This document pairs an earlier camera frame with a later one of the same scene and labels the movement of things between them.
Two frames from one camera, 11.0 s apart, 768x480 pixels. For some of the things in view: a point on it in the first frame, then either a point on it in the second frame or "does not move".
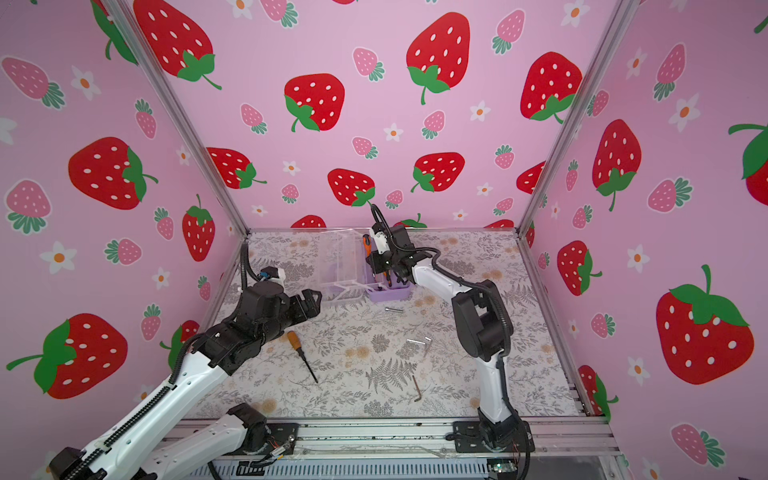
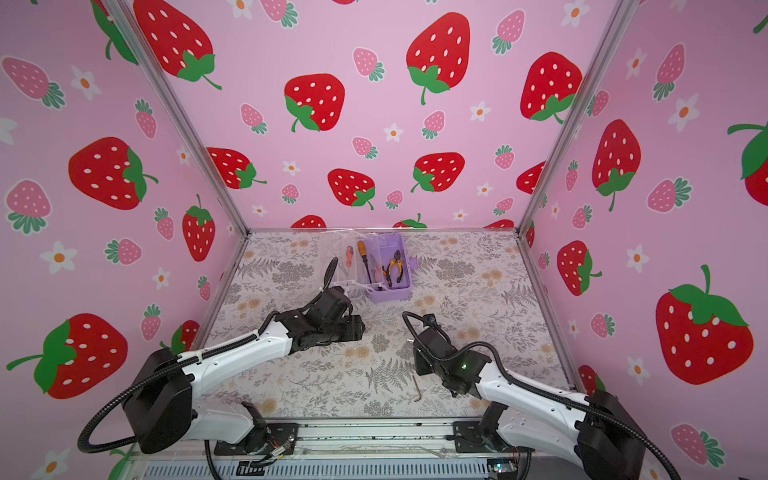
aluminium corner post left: x=182 y=114 does not move
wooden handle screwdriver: x=296 y=343 → x=363 y=250
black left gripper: x=313 y=307 → x=355 y=327
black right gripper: x=376 y=261 → x=418 y=364
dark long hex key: x=420 y=394 does not move
